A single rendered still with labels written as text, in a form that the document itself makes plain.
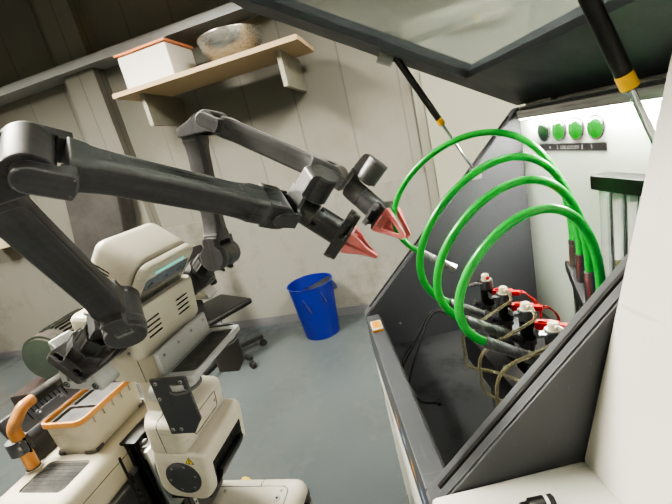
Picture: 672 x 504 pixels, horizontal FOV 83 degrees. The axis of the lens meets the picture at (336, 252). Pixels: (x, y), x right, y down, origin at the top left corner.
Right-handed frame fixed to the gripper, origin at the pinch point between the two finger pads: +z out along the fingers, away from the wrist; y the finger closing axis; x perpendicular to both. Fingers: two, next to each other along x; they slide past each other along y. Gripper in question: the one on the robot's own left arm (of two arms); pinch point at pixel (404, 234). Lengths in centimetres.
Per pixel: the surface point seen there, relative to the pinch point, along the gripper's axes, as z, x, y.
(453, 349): 26.1, 24.8, 20.3
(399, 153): -101, 27, 188
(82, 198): -255, 179, 45
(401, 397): 25.7, 20.1, -18.1
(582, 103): 11.0, -42.2, 10.1
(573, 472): 48, -2, -28
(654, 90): 20, -47, -2
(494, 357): 33.0, 5.3, -5.1
